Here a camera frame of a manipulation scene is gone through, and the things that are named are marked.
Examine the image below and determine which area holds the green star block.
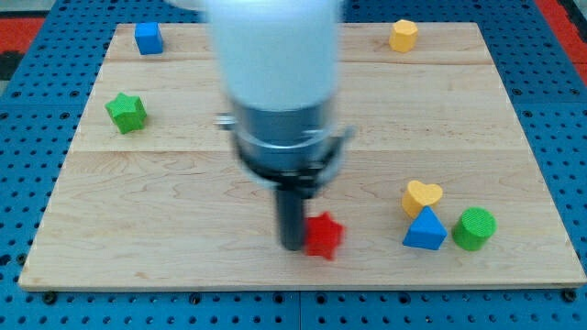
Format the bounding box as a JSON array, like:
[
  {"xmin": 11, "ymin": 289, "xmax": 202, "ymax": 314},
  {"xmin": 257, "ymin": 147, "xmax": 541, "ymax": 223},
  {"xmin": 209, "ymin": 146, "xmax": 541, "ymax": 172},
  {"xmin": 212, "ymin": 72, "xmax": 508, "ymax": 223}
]
[{"xmin": 105, "ymin": 93, "xmax": 147, "ymax": 134}]

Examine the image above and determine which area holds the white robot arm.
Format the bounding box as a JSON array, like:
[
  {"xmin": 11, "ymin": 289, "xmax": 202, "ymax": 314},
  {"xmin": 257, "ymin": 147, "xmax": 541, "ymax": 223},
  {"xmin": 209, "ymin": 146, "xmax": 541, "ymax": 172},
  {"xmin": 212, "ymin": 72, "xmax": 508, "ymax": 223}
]
[{"xmin": 175, "ymin": 0, "xmax": 354, "ymax": 250}]

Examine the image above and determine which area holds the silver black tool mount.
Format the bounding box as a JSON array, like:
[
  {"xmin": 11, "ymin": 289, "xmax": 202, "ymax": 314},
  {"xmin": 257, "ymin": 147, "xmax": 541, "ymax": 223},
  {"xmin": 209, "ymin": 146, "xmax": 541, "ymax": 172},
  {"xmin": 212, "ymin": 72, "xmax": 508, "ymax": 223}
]
[{"xmin": 216, "ymin": 101, "xmax": 355, "ymax": 198}]

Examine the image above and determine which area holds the blue cube block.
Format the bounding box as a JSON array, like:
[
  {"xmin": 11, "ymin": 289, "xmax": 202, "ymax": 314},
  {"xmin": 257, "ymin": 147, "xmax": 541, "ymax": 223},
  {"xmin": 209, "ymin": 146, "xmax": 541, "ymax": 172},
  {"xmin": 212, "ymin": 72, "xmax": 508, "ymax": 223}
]
[{"xmin": 134, "ymin": 22, "xmax": 163, "ymax": 55}]

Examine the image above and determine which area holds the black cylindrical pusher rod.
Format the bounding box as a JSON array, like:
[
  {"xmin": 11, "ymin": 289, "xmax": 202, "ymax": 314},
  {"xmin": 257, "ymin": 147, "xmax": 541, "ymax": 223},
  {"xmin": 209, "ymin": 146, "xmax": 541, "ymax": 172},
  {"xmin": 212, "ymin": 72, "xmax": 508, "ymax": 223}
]
[{"xmin": 275, "ymin": 188, "xmax": 305, "ymax": 251}]

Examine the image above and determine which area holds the wooden board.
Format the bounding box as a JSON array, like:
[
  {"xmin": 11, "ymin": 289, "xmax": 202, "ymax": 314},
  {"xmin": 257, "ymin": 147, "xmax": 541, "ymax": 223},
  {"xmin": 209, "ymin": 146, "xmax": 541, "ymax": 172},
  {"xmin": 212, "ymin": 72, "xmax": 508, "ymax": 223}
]
[{"xmin": 19, "ymin": 23, "xmax": 586, "ymax": 292}]

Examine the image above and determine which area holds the blue triangle block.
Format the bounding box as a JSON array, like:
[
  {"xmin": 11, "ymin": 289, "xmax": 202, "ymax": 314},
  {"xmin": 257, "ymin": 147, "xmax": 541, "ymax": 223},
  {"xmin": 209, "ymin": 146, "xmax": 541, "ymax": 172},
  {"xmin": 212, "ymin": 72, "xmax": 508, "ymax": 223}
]
[{"xmin": 403, "ymin": 206, "xmax": 448, "ymax": 250}]

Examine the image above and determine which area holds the green cylinder block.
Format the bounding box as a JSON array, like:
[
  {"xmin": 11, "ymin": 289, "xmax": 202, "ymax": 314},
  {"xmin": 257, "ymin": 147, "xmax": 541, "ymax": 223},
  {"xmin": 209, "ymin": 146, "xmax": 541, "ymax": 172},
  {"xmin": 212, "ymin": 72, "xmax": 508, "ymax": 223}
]
[{"xmin": 451, "ymin": 207, "xmax": 497, "ymax": 251}]

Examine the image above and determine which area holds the yellow heart block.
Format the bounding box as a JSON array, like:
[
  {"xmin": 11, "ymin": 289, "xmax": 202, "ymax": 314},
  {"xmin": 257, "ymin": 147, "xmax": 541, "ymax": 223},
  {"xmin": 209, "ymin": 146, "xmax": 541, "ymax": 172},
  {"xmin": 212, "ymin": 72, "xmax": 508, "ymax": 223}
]
[{"xmin": 401, "ymin": 180, "xmax": 444, "ymax": 219}]

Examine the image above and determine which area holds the red star block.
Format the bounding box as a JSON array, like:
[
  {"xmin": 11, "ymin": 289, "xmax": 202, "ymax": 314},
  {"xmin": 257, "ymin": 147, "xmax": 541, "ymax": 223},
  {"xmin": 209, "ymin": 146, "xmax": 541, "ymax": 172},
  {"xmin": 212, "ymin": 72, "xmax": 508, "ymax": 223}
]
[{"xmin": 304, "ymin": 211, "xmax": 345, "ymax": 261}]

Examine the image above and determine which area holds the yellow hexagon block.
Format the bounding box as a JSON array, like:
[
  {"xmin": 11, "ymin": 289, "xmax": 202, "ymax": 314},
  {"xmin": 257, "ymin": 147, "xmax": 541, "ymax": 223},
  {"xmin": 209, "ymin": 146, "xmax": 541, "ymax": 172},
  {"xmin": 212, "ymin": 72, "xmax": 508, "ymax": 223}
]
[{"xmin": 389, "ymin": 19, "xmax": 418, "ymax": 53}]

